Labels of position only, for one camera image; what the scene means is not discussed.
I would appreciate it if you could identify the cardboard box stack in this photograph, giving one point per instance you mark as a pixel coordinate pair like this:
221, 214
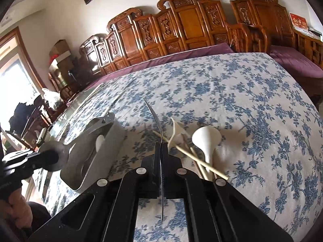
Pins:
60, 47

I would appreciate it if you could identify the steel table knife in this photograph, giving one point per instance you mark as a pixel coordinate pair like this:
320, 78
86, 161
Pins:
160, 155

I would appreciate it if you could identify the red calendar card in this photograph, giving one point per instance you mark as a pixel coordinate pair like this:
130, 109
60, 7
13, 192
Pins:
298, 22

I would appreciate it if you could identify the purple bench cushion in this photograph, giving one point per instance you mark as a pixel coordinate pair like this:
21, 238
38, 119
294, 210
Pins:
219, 49

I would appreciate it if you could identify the white ceramic spoon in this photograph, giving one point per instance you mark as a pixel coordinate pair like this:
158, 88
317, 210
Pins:
178, 132
207, 138

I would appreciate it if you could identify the carved wooden armchair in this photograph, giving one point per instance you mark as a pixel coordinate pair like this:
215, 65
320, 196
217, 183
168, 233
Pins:
269, 14

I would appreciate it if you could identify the purple chair cushion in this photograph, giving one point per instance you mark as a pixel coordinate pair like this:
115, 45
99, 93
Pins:
295, 63

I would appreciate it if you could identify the metal rectangular tray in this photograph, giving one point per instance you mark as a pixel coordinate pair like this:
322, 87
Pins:
92, 156

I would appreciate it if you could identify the wooden chopstick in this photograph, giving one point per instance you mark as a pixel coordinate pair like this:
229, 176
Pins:
212, 172
202, 170

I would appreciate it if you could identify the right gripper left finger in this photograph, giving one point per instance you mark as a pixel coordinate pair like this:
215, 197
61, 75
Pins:
123, 196

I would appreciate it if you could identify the person's left hand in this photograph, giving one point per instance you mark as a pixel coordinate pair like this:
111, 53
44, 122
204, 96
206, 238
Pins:
16, 214

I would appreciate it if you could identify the wooden side table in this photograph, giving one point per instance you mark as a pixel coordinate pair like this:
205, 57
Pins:
310, 47

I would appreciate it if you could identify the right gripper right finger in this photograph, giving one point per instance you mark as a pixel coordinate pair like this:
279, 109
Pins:
179, 182

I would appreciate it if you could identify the blue floral tablecloth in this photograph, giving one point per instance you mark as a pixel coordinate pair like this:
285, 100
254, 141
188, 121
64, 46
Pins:
271, 146

